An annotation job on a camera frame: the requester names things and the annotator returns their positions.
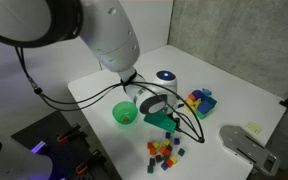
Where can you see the small green block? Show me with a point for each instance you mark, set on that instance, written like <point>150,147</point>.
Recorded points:
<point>150,169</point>
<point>165,157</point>
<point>181,152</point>

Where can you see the large orange foam piece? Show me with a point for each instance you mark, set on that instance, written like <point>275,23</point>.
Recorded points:
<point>191,97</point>

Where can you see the green plastic bowl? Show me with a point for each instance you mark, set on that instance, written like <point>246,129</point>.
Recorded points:
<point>120,111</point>

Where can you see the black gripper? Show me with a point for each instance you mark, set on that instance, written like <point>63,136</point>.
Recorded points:
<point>176,122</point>

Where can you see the large green foam piece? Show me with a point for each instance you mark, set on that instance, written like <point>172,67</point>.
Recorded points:
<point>202,115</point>

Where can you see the black base platform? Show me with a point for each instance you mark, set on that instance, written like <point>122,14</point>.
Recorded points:
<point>64,153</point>

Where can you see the grey metal plate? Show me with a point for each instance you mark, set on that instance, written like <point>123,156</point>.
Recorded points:
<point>247,148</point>

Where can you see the small dark purple block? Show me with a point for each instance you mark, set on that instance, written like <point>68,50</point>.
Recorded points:
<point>158,158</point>
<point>170,147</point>
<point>152,161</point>

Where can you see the light blue foam piece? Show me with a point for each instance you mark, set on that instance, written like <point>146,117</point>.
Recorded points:
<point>206,91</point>

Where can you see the small yellow block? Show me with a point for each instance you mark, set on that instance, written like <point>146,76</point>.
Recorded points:
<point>174,159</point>
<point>156,145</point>
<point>166,142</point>

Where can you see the black orange clamp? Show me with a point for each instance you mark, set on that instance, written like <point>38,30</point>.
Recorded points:
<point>69,134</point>
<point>88,163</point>

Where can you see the small orange block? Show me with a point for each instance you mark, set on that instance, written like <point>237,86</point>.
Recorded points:
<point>162,149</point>
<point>167,152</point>
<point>150,145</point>
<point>126,118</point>
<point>152,151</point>
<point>169,163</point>

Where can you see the small blue block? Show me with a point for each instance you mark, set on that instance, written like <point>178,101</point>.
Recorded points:
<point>168,135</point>
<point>164,165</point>
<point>176,141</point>

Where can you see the large blue foam cube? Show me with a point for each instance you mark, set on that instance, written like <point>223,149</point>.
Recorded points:
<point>205,106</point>

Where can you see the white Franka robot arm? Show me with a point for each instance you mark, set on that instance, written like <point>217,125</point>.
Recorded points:
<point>110,33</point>

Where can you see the yellow sticky note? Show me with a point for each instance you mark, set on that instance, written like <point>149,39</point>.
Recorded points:
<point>253,128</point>

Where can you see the large purple foam piece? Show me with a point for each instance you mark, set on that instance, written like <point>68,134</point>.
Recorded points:
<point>198,94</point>

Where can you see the large yellow foam piece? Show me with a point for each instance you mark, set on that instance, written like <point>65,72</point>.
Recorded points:
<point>192,105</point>

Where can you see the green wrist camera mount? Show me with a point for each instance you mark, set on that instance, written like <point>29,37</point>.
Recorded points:
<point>159,121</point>

